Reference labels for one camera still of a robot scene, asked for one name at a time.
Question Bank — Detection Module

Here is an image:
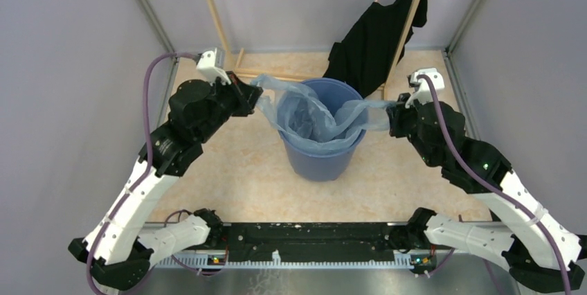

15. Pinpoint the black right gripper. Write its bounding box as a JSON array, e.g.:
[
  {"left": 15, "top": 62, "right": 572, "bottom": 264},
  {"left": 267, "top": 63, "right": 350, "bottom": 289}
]
[{"left": 386, "top": 91, "right": 437, "bottom": 168}]

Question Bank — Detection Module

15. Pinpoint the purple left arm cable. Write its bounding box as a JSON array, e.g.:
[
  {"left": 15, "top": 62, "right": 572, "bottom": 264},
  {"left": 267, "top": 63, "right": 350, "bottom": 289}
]
[{"left": 85, "top": 52, "right": 228, "bottom": 295}]

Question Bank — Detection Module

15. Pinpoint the blue plastic trash bin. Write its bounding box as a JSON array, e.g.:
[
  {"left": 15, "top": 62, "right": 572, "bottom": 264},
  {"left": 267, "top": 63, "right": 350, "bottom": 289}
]
[{"left": 279, "top": 78, "right": 366, "bottom": 181}]

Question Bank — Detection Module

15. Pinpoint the light blue plastic trash bag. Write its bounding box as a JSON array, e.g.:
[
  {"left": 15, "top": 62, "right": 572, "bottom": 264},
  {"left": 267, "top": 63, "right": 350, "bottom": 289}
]
[{"left": 251, "top": 74, "right": 396, "bottom": 155}]

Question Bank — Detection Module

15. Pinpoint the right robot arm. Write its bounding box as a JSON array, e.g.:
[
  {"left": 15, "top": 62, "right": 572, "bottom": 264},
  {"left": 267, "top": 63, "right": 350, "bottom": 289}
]
[{"left": 386, "top": 93, "right": 586, "bottom": 294}]

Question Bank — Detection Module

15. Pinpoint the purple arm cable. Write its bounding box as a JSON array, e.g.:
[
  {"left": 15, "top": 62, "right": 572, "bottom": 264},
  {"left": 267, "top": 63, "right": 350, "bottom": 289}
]
[
  {"left": 85, "top": 52, "right": 228, "bottom": 295},
  {"left": 416, "top": 73, "right": 573, "bottom": 295}
]

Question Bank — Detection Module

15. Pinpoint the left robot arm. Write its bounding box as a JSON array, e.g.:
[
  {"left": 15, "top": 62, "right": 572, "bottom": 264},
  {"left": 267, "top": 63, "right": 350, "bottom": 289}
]
[{"left": 69, "top": 72, "right": 263, "bottom": 294}]

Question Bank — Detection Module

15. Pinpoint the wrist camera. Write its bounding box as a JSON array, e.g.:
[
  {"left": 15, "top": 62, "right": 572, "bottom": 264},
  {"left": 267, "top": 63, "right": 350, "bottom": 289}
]
[
  {"left": 197, "top": 47, "right": 232, "bottom": 85},
  {"left": 405, "top": 67, "right": 445, "bottom": 109}
]

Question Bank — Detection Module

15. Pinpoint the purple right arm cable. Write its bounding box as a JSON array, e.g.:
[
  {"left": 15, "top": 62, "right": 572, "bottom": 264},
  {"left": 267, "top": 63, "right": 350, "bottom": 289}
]
[{"left": 416, "top": 73, "right": 573, "bottom": 295}]

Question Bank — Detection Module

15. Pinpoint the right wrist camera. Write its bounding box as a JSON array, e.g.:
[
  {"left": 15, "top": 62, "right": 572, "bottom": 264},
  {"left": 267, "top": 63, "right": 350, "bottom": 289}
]
[{"left": 405, "top": 67, "right": 445, "bottom": 109}]

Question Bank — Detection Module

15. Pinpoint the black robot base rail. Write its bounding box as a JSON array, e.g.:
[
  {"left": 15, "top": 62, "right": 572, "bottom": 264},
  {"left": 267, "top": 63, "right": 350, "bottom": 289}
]
[{"left": 189, "top": 222, "right": 439, "bottom": 269}]

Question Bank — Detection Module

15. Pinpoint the black t-shirt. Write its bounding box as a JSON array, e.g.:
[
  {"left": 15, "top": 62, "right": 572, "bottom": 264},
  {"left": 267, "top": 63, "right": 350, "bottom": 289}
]
[{"left": 323, "top": 0, "right": 413, "bottom": 97}]

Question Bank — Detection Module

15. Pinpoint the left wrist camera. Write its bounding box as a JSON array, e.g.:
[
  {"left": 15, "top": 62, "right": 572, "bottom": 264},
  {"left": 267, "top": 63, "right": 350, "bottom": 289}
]
[{"left": 197, "top": 47, "right": 232, "bottom": 85}]

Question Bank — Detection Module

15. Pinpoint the wooden clothes rack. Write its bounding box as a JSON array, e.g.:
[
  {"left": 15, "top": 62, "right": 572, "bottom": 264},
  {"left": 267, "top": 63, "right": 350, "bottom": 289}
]
[{"left": 206, "top": 0, "right": 421, "bottom": 99}]

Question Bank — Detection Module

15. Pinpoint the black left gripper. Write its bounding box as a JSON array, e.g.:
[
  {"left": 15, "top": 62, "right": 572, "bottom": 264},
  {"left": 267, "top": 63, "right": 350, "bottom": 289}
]
[{"left": 195, "top": 69, "right": 263, "bottom": 143}]

